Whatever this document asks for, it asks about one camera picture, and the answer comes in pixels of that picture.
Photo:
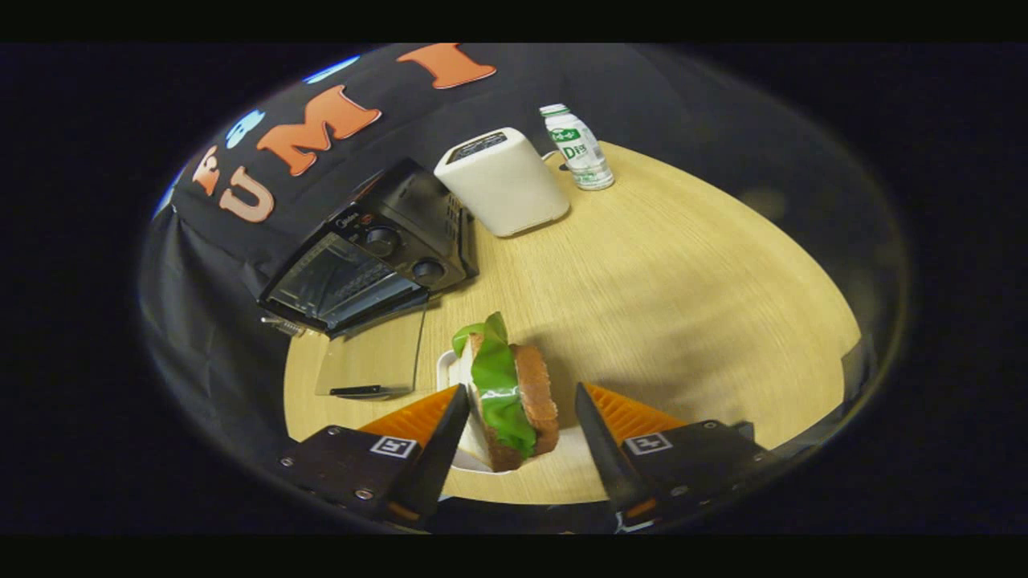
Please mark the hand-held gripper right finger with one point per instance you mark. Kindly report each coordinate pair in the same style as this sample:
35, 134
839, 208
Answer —
598, 449

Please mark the sandwich with green lettuce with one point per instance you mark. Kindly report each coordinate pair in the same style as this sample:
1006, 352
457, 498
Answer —
526, 393

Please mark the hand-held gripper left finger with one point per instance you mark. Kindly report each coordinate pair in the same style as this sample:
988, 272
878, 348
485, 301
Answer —
438, 457

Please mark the black toaster oven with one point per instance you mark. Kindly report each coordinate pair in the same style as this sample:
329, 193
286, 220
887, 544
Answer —
401, 209

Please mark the white bottle with green label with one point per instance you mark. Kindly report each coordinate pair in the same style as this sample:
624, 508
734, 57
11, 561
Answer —
580, 148

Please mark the white plastic tray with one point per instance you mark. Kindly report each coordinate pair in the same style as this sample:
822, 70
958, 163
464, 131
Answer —
574, 453

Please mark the white pop-up toaster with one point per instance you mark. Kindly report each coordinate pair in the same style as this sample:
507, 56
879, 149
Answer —
506, 189

